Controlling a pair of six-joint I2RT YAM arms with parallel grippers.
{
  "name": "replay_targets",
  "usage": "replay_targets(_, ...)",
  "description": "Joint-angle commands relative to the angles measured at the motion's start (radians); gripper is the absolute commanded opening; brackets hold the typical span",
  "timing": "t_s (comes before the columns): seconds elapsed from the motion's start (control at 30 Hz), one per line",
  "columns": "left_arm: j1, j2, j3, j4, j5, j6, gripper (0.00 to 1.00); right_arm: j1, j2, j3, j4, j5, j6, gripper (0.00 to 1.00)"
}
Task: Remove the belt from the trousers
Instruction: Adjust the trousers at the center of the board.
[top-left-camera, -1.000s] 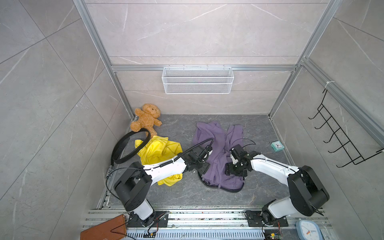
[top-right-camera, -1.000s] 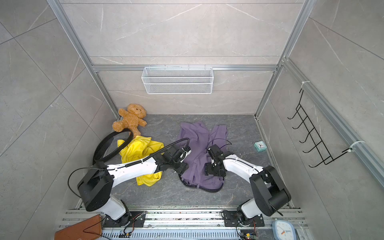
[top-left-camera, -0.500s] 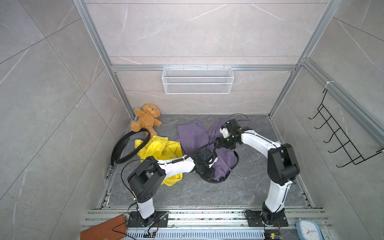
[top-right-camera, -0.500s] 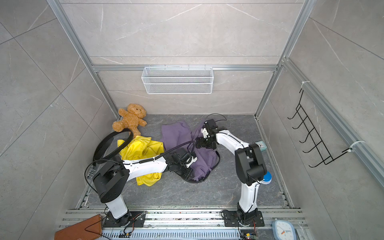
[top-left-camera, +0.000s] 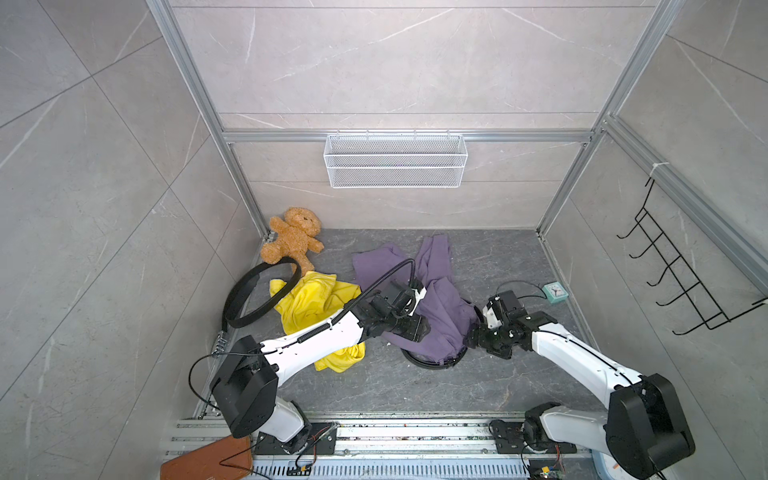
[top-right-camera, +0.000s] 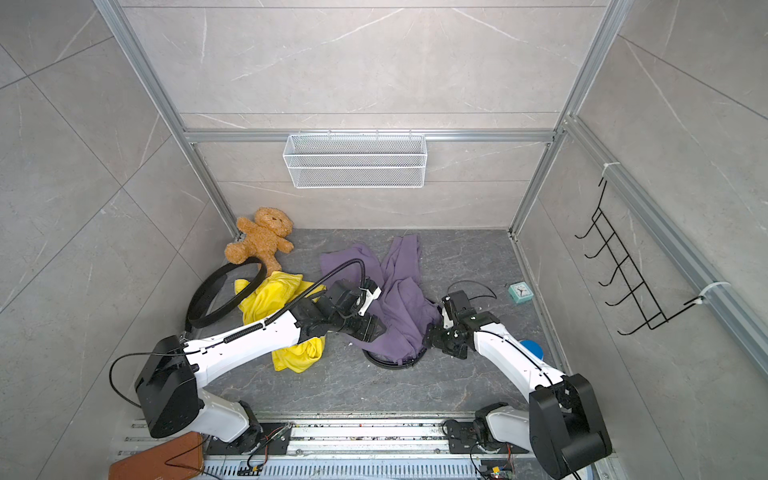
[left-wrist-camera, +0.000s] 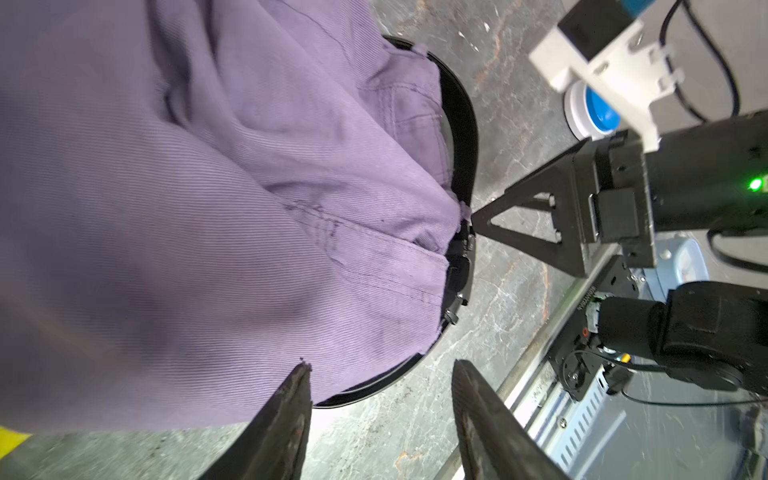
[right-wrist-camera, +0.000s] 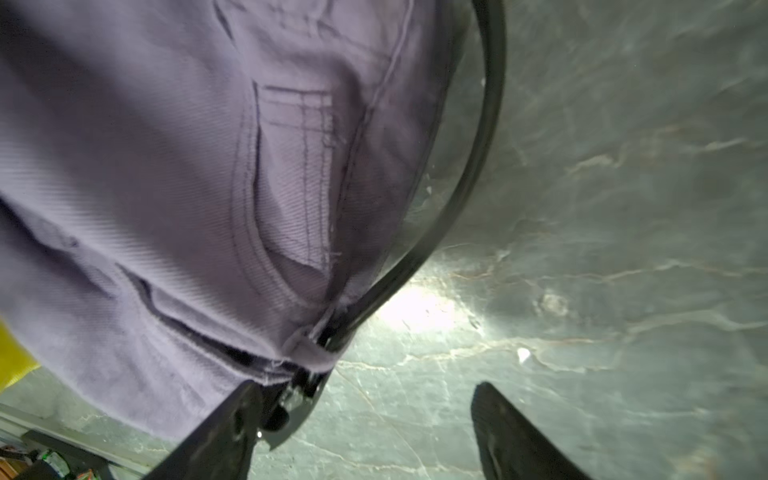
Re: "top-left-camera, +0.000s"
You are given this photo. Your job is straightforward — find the white wire mesh basket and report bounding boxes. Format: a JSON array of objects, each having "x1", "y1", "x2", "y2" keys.
[{"x1": 323, "y1": 133, "x2": 469, "y2": 189}]

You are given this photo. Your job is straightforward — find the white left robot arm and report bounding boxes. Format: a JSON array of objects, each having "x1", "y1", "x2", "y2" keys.
[{"x1": 210, "y1": 280, "x2": 430, "y2": 449}]

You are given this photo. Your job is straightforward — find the purple trousers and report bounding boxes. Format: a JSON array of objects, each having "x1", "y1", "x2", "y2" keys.
[{"x1": 352, "y1": 234, "x2": 470, "y2": 348}]

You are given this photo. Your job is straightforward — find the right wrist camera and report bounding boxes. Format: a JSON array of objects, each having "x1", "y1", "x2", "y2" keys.
[{"x1": 482, "y1": 295, "x2": 509, "y2": 330}]

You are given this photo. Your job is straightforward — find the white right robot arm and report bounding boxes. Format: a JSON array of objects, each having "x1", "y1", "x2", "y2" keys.
[{"x1": 465, "y1": 291, "x2": 696, "y2": 479}]

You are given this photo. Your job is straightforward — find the metal base rail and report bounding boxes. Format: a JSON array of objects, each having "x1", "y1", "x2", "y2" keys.
[{"x1": 160, "y1": 412, "x2": 608, "y2": 479}]

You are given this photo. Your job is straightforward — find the brown teddy bear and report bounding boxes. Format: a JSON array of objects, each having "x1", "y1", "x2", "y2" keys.
[{"x1": 260, "y1": 207, "x2": 325, "y2": 276}]

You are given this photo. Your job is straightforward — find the brown flat board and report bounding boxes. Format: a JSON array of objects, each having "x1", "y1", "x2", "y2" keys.
[{"x1": 160, "y1": 436, "x2": 253, "y2": 480}]

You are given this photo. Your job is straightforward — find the yellow trousers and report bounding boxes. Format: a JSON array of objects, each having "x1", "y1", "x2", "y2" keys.
[{"x1": 274, "y1": 271, "x2": 366, "y2": 373}]

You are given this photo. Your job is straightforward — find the small green alarm clock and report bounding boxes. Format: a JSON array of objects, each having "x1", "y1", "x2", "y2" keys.
[{"x1": 542, "y1": 281, "x2": 569, "y2": 304}]

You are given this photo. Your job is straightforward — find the black wire hook rack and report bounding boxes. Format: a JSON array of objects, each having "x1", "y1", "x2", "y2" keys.
[{"x1": 616, "y1": 179, "x2": 767, "y2": 337}]

